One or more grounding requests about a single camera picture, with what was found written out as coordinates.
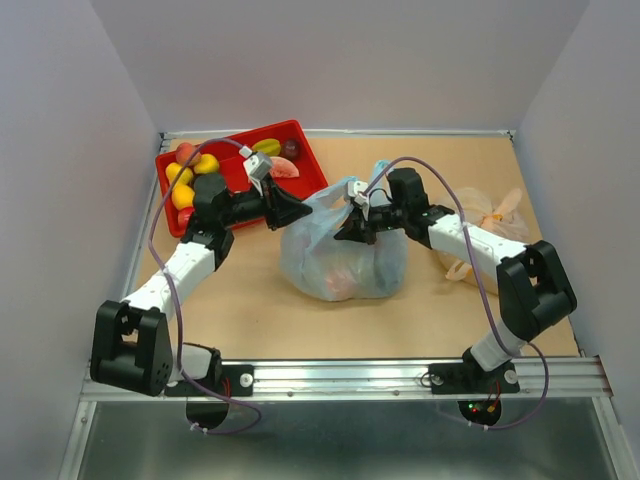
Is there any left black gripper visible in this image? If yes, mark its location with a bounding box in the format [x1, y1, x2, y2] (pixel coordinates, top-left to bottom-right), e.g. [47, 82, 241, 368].
[219, 171, 311, 230]

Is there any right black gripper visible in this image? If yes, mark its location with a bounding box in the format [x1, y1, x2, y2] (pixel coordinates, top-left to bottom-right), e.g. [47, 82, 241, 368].
[334, 203, 408, 245]

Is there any light blue plastic bag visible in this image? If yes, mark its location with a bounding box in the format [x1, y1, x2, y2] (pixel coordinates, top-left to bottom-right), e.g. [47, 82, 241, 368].
[279, 176, 408, 302]

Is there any red apple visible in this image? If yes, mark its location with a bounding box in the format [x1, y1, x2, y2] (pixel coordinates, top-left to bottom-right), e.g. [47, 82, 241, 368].
[177, 207, 194, 229]

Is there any orange mango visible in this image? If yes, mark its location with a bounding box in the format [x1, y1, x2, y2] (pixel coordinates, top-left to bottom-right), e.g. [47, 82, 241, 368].
[164, 162, 194, 187]

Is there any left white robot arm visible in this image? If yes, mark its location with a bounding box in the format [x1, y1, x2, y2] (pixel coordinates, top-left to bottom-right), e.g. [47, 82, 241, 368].
[90, 173, 312, 396]

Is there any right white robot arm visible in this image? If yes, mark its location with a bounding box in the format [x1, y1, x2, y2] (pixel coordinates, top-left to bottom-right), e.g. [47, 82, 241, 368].
[335, 168, 577, 390]

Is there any orange plastic bag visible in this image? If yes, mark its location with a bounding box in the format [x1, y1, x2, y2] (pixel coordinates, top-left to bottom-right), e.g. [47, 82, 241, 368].
[433, 186, 530, 296]

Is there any pink grapefruit slice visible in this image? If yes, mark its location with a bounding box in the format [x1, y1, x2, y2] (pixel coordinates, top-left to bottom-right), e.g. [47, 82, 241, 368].
[270, 156, 300, 179]

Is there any red plastic tray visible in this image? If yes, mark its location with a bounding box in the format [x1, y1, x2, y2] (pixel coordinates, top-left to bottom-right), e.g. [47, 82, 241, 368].
[155, 119, 328, 238]

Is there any dark purple plum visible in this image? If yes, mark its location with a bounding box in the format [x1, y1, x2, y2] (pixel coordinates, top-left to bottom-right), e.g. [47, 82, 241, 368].
[280, 138, 302, 161]

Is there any yellow green starfruit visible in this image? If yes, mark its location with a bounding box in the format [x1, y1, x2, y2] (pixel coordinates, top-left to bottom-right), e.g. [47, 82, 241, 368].
[252, 138, 282, 157]

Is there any yellow pear fruit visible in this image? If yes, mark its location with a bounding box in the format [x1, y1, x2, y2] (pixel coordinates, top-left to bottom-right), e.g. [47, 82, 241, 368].
[193, 153, 220, 175]

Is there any yellow lemon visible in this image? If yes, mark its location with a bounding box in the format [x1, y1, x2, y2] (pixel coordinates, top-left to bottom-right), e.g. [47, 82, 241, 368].
[171, 183, 195, 211]

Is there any peach fruit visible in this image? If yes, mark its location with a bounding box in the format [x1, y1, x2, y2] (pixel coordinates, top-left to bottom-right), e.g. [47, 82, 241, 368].
[175, 142, 201, 165]

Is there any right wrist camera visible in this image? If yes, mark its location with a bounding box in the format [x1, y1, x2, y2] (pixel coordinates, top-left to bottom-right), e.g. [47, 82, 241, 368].
[345, 180, 370, 211]

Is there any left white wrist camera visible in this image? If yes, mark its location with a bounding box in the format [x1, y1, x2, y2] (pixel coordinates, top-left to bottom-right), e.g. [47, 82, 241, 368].
[243, 152, 273, 195]

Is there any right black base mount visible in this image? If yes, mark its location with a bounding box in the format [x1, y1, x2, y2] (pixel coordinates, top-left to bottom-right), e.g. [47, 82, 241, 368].
[420, 362, 520, 395]

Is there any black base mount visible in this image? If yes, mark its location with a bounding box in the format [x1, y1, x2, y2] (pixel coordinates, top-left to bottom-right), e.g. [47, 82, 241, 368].
[164, 364, 255, 398]
[420, 362, 520, 395]

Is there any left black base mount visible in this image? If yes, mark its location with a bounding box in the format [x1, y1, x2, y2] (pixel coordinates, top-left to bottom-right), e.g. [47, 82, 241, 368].
[164, 364, 255, 398]

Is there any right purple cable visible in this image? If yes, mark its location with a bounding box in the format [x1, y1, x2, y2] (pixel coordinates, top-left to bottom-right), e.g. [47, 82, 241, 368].
[367, 156, 551, 431]

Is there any aluminium front rail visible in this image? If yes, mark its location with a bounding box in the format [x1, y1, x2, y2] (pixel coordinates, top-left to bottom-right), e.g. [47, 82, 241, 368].
[79, 355, 614, 401]

